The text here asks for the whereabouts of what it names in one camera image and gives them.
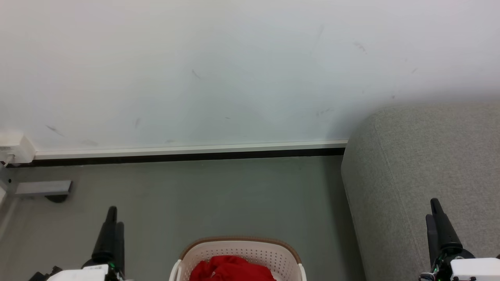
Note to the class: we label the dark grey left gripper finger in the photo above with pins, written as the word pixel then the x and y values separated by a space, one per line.
pixel 107 242
pixel 120 246

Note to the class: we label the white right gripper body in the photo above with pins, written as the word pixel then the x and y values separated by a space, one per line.
pixel 474 270

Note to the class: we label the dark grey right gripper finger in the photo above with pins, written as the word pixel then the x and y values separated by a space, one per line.
pixel 433 242
pixel 445 230

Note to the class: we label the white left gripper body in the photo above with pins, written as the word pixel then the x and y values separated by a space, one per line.
pixel 84 274

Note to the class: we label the red and white shorts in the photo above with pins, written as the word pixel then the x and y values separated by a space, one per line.
pixel 230 270

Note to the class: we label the grey fabric sofa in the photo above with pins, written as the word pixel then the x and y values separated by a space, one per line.
pixel 414 171

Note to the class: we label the black round foot pad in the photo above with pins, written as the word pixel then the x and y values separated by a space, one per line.
pixel 57 198

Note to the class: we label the grey metal furniture foot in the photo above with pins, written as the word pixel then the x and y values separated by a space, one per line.
pixel 43 188

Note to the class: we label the white skirting strip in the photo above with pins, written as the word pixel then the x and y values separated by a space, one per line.
pixel 195 149

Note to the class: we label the cream perforated laundry basket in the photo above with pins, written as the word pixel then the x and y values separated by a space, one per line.
pixel 250 249

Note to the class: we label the white wall socket box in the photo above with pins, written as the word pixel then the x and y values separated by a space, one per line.
pixel 15 148

